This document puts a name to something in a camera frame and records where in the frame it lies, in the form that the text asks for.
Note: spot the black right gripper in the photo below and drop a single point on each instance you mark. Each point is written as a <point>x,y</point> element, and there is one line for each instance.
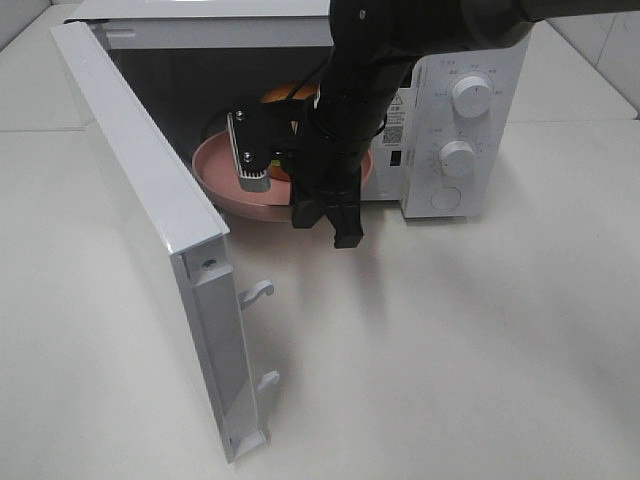
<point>320,146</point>

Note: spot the pink round plate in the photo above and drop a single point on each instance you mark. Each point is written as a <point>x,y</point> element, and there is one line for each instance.
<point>214,169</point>

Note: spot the burger with brown bun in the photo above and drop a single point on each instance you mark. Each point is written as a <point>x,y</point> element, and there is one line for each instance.
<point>282,92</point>

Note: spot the round white door button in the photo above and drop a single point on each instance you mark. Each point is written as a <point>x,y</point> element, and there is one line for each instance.
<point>446,199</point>

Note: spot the white control knob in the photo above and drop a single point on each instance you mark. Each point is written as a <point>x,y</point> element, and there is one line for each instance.
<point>457,158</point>
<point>471,95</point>

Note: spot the white microwave door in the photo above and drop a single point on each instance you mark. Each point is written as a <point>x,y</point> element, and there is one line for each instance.
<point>176,240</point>

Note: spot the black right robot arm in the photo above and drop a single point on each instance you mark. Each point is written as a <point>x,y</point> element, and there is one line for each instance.
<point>376,43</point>

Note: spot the white microwave oven body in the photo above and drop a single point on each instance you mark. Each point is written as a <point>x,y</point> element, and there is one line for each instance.
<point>173,67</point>

